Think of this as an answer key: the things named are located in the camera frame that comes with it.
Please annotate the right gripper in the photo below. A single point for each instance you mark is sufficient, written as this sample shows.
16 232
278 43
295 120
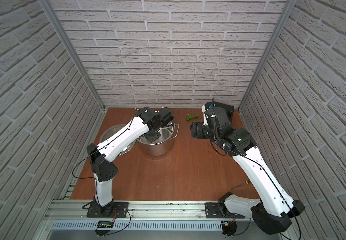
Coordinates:
196 128

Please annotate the green plastic tap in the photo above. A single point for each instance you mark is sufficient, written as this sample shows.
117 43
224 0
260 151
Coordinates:
191 117

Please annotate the right controller board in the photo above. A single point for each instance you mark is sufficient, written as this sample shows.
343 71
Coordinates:
228 228

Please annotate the left controller board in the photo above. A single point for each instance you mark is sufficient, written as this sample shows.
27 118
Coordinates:
104 225

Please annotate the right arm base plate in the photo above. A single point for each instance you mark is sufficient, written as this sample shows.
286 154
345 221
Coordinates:
214 210

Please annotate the yellow handled screwdriver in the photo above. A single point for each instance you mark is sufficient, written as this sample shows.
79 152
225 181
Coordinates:
240 185

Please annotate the controller board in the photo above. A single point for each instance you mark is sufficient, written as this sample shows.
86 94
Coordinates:
228 228
104 225

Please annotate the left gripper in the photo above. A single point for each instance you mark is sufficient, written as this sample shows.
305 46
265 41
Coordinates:
153 135

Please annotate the stainless steel pot lid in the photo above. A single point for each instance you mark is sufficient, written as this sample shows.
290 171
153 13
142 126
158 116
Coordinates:
115 144

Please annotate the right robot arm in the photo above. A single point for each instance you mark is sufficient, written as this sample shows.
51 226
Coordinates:
275 208

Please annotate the black plastic case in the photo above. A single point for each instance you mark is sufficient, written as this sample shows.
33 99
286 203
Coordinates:
223 109

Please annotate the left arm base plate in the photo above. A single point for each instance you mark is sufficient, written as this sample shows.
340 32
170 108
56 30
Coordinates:
107 209

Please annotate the white vent grille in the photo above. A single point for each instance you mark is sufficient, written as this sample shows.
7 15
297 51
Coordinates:
138 225

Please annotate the aluminium front rail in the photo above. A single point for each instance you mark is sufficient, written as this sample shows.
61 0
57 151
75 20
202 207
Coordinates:
147 210

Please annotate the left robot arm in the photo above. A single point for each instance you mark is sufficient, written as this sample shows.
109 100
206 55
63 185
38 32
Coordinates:
146 123

